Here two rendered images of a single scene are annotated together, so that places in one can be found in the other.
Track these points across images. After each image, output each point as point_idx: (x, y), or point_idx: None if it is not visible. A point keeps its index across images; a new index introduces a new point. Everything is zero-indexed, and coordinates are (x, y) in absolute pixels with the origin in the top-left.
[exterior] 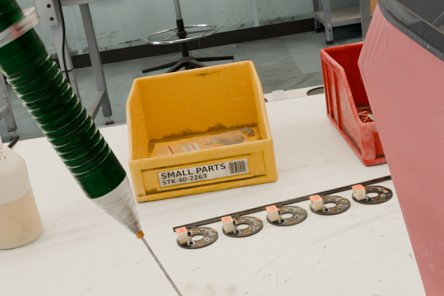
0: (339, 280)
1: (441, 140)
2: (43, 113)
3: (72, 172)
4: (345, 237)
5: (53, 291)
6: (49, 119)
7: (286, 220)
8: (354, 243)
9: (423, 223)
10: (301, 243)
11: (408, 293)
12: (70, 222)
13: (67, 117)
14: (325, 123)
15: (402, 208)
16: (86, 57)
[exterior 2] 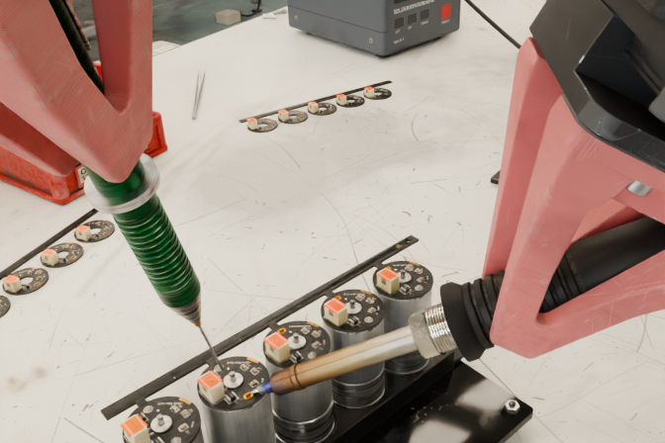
0: (137, 315)
1: (609, 185)
2: (161, 245)
3: (167, 291)
4: (106, 278)
5: None
6: (165, 249)
7: (31, 285)
8: (119, 280)
9: (557, 224)
10: (68, 300)
11: (202, 301)
12: None
13: (176, 242)
14: None
15: (543, 221)
16: None
